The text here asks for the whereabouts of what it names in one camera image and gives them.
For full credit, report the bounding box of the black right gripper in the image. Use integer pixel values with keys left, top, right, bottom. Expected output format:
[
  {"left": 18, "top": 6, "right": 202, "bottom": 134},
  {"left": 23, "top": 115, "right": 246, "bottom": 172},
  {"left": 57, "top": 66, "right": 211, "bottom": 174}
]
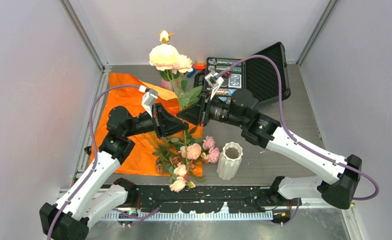
[{"left": 177, "top": 89, "right": 246, "bottom": 128}]

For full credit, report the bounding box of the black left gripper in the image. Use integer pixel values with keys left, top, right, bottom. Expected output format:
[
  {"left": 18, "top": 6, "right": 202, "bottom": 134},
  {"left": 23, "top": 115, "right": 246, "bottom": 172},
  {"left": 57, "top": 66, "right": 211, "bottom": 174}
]
[{"left": 124, "top": 103, "right": 188, "bottom": 140}]

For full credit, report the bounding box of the orange flower bouquet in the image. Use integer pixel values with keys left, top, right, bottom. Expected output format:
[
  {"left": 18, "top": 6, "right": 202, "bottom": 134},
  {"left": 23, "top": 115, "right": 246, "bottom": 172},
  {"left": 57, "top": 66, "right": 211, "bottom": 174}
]
[{"left": 143, "top": 131, "right": 221, "bottom": 193}]

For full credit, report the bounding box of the orange yellow wrapping paper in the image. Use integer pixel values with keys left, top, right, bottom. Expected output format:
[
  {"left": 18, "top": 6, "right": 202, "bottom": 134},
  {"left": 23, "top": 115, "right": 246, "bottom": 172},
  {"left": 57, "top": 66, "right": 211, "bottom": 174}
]
[{"left": 95, "top": 73, "right": 195, "bottom": 176}]

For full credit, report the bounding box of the peach rose flower stem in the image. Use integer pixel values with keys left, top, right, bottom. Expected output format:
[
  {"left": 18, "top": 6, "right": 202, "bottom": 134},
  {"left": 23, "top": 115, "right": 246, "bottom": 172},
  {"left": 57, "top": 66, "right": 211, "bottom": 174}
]
[{"left": 148, "top": 29, "right": 204, "bottom": 167}]

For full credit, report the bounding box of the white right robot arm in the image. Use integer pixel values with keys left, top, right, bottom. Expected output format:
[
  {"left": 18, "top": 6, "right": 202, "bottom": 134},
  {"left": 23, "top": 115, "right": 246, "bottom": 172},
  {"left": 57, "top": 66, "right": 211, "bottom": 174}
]
[{"left": 177, "top": 89, "right": 362, "bottom": 210}]

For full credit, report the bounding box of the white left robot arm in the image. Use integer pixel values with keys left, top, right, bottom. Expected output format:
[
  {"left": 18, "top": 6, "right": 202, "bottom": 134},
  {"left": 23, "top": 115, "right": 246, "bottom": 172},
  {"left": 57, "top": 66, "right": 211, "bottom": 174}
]
[{"left": 39, "top": 103, "right": 189, "bottom": 240}]

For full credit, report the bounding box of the white ribbed vase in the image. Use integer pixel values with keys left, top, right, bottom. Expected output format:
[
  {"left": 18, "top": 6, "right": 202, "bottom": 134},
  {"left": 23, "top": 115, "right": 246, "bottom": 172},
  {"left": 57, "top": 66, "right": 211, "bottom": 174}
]
[{"left": 217, "top": 142, "right": 243, "bottom": 181}]

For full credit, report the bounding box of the pink metronome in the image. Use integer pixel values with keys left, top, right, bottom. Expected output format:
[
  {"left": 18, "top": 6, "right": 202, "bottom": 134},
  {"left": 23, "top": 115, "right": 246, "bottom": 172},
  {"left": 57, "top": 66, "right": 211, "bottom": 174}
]
[{"left": 161, "top": 79, "right": 174, "bottom": 92}]

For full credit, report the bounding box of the orange toy piece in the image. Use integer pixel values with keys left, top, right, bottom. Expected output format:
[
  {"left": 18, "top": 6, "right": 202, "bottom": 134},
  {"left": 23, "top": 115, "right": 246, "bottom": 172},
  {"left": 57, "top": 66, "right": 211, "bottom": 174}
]
[{"left": 193, "top": 59, "right": 207, "bottom": 71}]

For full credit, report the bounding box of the black open poker case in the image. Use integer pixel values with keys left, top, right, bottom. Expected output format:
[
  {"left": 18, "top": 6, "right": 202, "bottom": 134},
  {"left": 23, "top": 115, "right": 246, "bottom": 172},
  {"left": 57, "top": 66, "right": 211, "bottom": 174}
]
[{"left": 193, "top": 42, "right": 291, "bottom": 104}]

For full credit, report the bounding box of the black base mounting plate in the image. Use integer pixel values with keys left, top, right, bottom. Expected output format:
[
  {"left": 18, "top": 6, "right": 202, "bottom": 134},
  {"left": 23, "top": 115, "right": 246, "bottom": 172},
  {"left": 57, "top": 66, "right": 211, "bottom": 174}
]
[{"left": 105, "top": 184, "right": 302, "bottom": 215}]

